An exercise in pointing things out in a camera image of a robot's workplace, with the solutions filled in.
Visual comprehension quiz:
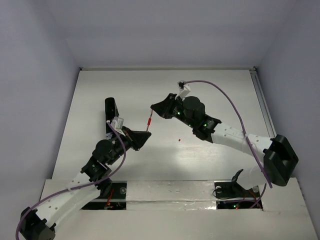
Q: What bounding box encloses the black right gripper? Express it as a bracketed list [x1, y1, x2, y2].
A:
[151, 92, 196, 129]

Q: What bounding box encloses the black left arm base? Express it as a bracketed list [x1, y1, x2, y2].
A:
[81, 181, 127, 211]

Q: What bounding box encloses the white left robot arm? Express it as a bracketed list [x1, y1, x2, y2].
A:
[15, 126, 152, 240]

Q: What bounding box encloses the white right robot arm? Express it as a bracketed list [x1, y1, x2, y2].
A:
[150, 93, 299, 196]

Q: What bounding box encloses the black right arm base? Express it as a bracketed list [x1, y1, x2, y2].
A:
[212, 169, 263, 210]

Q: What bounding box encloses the black stationery container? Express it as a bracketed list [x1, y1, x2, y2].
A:
[104, 97, 119, 135]

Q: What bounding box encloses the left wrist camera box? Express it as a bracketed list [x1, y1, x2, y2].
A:
[106, 116, 124, 133]

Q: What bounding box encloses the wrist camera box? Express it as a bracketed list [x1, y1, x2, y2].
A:
[106, 116, 124, 133]
[175, 81, 191, 99]

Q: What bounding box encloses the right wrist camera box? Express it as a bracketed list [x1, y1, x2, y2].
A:
[175, 81, 191, 99]

